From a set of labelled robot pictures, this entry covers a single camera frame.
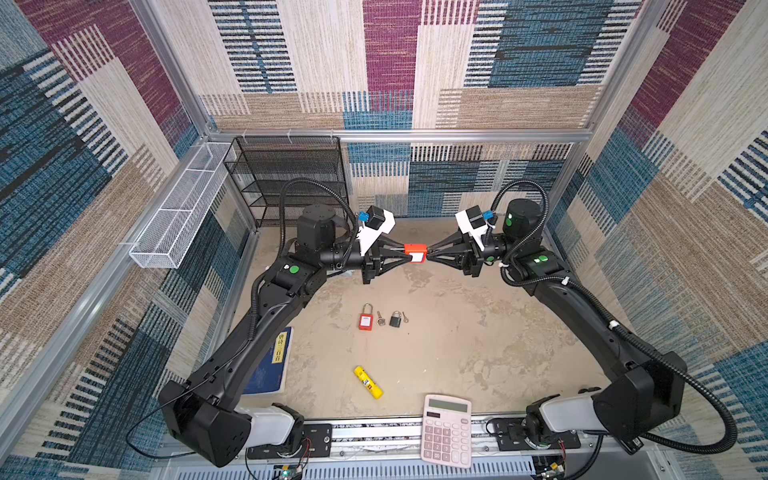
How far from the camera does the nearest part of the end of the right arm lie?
60 centimetres

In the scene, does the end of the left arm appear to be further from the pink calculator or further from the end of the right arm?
the pink calculator

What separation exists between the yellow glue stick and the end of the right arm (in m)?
0.41

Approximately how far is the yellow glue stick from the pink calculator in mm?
123

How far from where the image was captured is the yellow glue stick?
2.66 feet

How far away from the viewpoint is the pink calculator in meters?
0.72

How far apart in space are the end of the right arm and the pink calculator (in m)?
0.38
